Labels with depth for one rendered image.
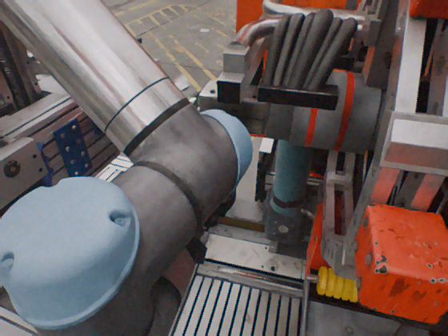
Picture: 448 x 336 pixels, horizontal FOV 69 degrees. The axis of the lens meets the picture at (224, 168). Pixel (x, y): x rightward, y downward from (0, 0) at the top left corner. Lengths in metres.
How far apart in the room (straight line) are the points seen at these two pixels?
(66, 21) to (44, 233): 0.17
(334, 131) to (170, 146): 0.36
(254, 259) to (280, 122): 0.82
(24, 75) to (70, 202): 0.88
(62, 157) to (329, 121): 0.73
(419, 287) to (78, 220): 0.29
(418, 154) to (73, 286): 0.31
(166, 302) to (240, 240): 1.08
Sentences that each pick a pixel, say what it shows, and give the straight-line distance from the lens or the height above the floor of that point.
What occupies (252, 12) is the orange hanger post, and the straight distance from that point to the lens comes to 0.99.
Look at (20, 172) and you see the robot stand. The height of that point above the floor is 0.73.
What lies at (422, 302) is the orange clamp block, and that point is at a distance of 0.38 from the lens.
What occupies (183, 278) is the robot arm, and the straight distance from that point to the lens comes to 0.33.
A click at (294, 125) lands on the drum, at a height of 0.85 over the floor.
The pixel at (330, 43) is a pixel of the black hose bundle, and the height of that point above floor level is 1.02.
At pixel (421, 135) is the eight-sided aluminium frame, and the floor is 0.97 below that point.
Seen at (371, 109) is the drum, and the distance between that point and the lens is 0.57.
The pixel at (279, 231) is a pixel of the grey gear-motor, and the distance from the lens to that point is 1.12.
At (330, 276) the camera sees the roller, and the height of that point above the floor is 0.54.
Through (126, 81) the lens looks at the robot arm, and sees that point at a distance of 0.27.
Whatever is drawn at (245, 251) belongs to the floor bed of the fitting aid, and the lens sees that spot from 1.33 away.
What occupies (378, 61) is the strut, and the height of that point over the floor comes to 0.96.
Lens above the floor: 1.13
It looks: 38 degrees down
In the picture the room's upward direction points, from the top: straight up
